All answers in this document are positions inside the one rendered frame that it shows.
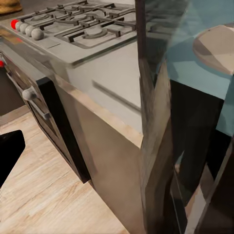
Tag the burner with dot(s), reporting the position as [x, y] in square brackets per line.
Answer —
[76, 31]

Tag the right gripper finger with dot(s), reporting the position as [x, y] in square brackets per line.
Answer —
[12, 145]

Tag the microwave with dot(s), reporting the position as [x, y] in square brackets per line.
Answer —
[186, 158]

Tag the popcorn bag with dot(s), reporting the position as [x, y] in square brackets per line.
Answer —
[9, 6]

